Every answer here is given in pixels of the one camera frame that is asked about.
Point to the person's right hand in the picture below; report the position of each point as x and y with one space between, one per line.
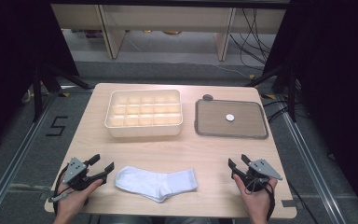
258 202

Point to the aluminium floor rail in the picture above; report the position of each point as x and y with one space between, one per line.
15 158
310 168

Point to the grey tape strip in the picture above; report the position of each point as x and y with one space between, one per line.
288 203
43 195

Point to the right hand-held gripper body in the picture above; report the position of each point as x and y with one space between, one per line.
265 169

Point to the white sock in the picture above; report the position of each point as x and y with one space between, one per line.
155 183

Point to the black curtain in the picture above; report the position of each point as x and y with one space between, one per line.
338 77
12 62

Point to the beige wooden desk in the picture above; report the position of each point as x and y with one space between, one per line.
167 15

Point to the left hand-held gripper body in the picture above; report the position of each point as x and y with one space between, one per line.
74 171

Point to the cream divided storage box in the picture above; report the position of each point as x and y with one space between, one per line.
143 129

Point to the small white round disc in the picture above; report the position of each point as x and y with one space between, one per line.
230 117

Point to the person's left hand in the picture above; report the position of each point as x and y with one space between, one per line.
71 202

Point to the small dark round knob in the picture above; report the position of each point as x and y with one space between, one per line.
207 97

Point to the black metal stand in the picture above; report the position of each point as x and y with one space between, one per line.
38 93
292 93

